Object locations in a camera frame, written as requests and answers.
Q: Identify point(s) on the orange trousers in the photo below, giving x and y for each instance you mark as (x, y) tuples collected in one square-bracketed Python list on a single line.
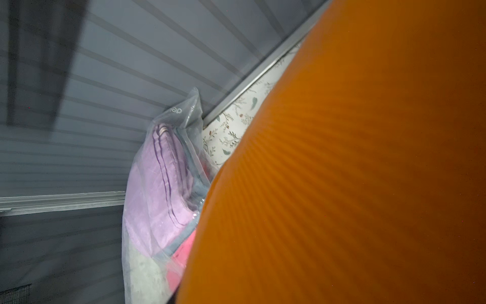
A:
[(361, 179)]

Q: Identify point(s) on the black wire mesh basket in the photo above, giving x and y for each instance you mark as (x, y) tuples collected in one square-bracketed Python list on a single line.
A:
[(18, 295)]

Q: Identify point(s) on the folded purple cloth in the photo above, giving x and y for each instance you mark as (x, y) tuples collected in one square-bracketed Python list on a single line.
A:
[(166, 189)]

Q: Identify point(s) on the folded pink cloth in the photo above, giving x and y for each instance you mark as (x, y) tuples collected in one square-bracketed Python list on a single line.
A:
[(178, 262)]

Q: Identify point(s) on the floral table mat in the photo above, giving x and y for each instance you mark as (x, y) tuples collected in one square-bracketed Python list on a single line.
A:
[(221, 136)]

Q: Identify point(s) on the clear plastic vacuum bag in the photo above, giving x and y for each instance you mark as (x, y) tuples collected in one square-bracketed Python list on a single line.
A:
[(145, 277)]

